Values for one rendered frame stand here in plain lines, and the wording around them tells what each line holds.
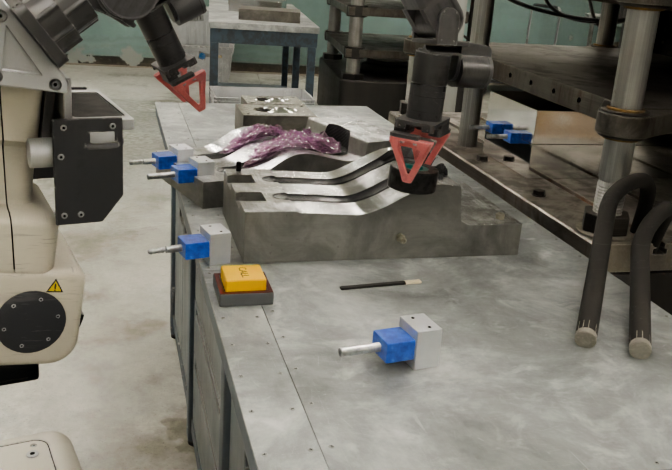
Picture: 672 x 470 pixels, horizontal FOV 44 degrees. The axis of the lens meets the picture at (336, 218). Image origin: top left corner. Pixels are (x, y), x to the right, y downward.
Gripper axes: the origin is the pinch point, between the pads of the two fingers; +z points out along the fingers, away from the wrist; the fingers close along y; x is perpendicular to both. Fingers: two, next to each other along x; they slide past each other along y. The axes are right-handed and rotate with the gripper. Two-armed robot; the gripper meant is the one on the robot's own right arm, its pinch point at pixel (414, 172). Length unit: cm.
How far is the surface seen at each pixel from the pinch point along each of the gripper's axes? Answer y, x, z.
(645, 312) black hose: -7.6, -38.9, 11.0
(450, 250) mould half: 9.4, -6.1, 14.8
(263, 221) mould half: -11.0, 21.0, 10.6
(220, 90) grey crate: 322, 216, 57
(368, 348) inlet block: -36.3, -7.2, 14.4
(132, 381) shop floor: 64, 95, 99
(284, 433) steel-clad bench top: -54, -4, 18
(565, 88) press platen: 71, -14, -9
